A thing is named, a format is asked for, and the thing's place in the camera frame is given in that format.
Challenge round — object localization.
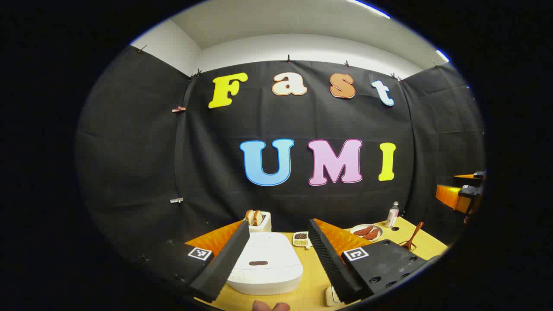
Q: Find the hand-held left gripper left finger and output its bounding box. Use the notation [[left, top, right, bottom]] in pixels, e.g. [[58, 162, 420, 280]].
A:
[[143, 220, 251, 304]]

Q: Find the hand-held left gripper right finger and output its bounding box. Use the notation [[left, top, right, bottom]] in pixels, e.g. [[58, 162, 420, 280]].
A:
[[308, 219, 432, 305]]

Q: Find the white rice cooker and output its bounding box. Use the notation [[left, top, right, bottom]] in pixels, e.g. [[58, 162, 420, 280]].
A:
[[227, 232, 304, 295]]

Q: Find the brown wooden spoon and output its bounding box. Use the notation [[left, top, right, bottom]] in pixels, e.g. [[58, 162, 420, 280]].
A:
[[400, 222, 425, 251]]

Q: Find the white round plate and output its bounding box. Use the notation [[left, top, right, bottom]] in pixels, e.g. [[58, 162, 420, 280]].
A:
[[349, 224, 384, 242]]

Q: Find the white toaster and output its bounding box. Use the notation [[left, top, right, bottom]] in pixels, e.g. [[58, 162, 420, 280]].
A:
[[243, 211, 272, 233]]

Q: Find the small clear bottle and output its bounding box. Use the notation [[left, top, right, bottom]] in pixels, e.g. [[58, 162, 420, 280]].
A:
[[386, 201, 400, 228]]

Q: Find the black backdrop cloth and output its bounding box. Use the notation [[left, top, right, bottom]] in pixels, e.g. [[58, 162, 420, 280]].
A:
[[76, 45, 486, 260]]

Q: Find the long ceiling light strip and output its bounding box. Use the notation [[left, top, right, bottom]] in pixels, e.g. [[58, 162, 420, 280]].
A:
[[346, 0, 391, 20]]

